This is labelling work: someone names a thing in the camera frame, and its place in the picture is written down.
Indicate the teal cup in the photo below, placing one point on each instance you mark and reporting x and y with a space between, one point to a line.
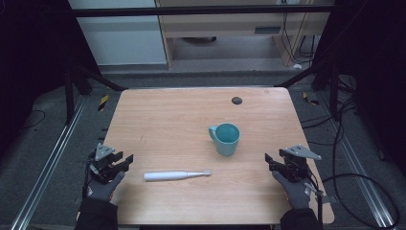
226 145

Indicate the small white floor object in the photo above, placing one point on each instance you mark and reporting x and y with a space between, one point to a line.
297 66

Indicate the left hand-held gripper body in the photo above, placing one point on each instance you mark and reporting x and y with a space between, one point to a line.
103 152

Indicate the person's left hand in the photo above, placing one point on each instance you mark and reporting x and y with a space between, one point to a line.
103 191

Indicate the black curtain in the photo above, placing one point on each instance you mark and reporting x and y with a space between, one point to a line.
28 64
379 64

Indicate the yellow black striped tape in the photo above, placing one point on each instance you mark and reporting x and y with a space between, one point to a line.
310 99
103 103

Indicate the black horizontal frame bar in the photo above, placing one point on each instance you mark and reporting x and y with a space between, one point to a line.
191 11

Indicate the person's right hand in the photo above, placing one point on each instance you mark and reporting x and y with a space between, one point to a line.
297 195

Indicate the black diagonal frame strut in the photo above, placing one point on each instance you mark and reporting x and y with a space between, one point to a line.
303 75
102 79

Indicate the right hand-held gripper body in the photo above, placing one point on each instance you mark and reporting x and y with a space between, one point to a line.
295 163

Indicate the light wooden desk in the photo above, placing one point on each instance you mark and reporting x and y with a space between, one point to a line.
223 27

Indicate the white electric toothbrush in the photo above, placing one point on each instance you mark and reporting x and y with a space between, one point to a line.
166 175

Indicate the dark round table grommet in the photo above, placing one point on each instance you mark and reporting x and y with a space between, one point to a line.
236 100

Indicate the black frame post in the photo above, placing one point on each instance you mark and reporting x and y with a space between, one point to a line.
334 92

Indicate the white cabinet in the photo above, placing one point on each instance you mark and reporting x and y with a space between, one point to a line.
121 41

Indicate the aluminium floor rail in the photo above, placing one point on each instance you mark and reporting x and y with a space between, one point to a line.
48 166
357 166

